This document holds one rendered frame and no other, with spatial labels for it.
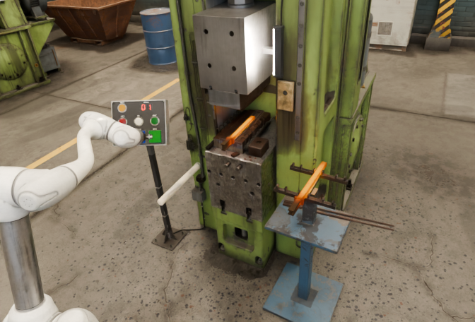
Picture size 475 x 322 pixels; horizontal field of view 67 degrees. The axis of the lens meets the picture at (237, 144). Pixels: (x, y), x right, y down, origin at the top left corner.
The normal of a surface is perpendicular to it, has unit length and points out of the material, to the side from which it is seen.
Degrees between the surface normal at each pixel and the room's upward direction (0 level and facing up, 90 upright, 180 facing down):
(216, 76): 90
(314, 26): 90
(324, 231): 0
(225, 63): 90
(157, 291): 0
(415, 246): 0
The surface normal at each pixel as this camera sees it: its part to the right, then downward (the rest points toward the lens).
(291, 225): -0.06, -0.85
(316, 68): -0.46, 0.48
